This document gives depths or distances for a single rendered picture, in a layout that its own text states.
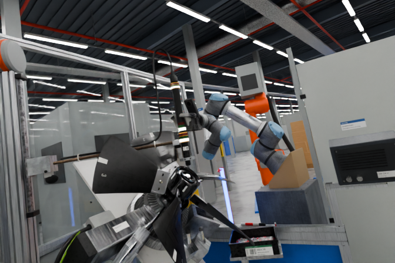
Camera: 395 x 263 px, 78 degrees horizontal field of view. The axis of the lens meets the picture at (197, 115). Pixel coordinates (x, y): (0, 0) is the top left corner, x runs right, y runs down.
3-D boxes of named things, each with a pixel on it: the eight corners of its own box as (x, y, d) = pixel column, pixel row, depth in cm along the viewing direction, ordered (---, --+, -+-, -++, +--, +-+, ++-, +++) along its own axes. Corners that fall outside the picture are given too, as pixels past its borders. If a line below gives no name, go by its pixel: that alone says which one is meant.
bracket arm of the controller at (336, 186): (326, 190, 115) (325, 184, 115) (327, 189, 117) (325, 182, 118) (388, 186, 104) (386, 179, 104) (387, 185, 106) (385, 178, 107)
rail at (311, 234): (182, 240, 152) (180, 227, 153) (186, 238, 155) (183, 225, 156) (348, 245, 109) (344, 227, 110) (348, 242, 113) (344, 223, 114)
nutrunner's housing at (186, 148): (184, 166, 109) (168, 69, 115) (184, 165, 113) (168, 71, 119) (193, 164, 110) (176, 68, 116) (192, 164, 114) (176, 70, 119)
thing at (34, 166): (24, 178, 101) (23, 158, 102) (34, 176, 108) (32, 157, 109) (50, 174, 102) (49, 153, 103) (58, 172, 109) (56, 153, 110)
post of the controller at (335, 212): (335, 226, 112) (325, 184, 115) (335, 224, 115) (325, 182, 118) (342, 226, 111) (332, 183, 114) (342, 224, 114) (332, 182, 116)
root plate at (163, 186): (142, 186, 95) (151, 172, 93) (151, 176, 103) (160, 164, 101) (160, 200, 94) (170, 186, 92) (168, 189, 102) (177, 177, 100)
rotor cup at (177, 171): (152, 194, 98) (168, 170, 94) (166, 178, 111) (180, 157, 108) (181, 216, 96) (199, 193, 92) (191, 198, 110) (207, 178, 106)
